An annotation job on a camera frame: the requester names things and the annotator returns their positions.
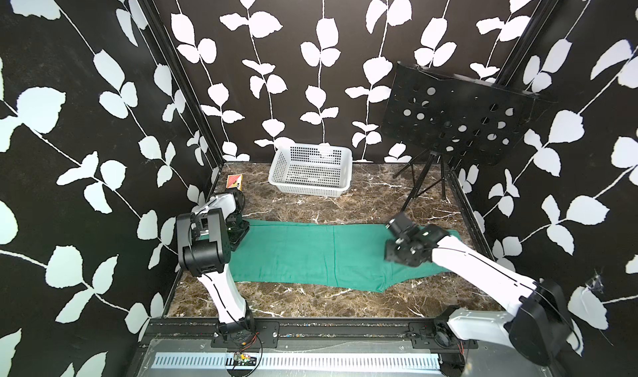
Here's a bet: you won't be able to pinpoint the green long pants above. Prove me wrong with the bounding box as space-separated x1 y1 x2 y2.
229 220 447 292

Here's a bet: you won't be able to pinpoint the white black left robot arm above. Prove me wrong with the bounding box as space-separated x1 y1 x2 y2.
176 189 255 335

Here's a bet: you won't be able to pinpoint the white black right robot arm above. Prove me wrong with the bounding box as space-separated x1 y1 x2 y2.
385 214 576 366

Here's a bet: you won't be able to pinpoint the yellow red playing card box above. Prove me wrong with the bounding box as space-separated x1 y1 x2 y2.
225 174 244 191

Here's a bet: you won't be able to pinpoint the white plastic perforated basket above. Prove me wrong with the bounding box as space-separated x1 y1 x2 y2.
268 144 352 198

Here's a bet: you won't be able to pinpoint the small green circuit board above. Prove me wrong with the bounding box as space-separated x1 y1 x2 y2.
230 352 259 368

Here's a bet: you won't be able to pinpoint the black perforated music stand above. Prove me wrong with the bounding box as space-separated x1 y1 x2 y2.
380 63 551 203

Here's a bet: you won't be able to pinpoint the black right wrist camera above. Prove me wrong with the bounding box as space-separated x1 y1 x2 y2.
386 212 420 238

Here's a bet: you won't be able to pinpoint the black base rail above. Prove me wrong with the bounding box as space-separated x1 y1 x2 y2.
141 318 544 350

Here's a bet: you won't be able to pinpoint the white slotted cable duct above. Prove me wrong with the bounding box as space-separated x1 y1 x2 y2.
151 352 441 373

